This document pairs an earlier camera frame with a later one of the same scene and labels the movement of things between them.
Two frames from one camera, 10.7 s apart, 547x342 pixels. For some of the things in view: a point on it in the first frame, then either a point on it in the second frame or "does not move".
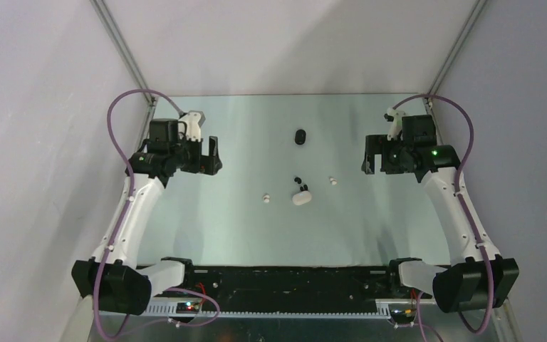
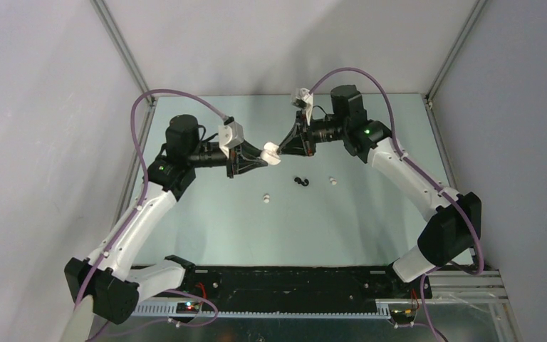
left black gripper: x=204 y=164 to x=236 y=159
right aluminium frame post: x=473 y=18 does not move
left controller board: x=187 y=307 does not move
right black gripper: x=379 y=144 to x=293 y=144
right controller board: x=403 y=315 does not move
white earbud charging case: x=302 y=198 to x=270 y=154
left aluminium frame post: x=123 y=50 does not move
